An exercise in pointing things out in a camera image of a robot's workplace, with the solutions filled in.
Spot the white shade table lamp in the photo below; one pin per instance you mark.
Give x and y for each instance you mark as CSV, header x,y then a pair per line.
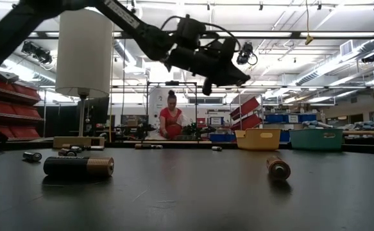
x,y
84,53

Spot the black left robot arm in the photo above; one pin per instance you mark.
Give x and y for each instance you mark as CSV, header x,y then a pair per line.
x,y
132,24

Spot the white framed sign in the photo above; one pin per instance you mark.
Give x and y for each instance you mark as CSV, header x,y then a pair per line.
x,y
216,121

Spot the teal plastic bin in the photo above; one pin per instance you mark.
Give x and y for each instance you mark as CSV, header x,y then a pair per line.
x,y
316,139

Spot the black overhead camera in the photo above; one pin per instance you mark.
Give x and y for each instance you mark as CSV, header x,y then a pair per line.
x,y
246,53

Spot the grey-blue robot parts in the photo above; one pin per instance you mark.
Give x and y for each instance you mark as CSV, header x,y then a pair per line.
x,y
368,125
315,124

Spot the wooden bench table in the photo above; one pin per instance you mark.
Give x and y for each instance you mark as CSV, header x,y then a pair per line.
x,y
366,132

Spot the silver battery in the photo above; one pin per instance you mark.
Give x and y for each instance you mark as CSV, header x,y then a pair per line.
x,y
157,147
95,148
32,156
77,148
216,148

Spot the metal bin shelf rack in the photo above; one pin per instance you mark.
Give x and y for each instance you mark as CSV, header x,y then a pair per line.
x,y
13,119

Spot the red shelf bin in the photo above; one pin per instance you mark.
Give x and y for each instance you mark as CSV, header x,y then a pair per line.
x,y
0,107
13,91
13,132
28,111

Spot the tilted red bin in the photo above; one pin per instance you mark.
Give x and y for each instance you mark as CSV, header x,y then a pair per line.
x,y
245,107
249,122

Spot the black background monitor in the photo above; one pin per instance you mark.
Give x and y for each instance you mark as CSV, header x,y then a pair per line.
x,y
93,112

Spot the black ceiling dome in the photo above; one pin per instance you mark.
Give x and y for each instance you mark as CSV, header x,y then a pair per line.
x,y
369,58

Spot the blue shelf bin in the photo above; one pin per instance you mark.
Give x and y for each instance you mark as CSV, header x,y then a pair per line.
x,y
307,118
284,136
222,138
275,118

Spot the black overhead light bar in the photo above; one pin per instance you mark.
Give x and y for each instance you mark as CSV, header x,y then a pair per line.
x,y
295,34

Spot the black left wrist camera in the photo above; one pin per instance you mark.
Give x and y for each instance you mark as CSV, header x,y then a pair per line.
x,y
207,87

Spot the person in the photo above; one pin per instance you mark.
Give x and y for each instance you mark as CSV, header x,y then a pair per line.
x,y
171,118

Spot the copper-top black battery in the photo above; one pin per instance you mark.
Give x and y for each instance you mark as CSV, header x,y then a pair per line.
x,y
142,146
278,167
67,152
77,166

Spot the white air vent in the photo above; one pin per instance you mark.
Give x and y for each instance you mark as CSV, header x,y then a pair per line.
x,y
347,48

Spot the yellow plastic bin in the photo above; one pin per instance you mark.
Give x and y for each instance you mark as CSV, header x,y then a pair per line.
x,y
258,139

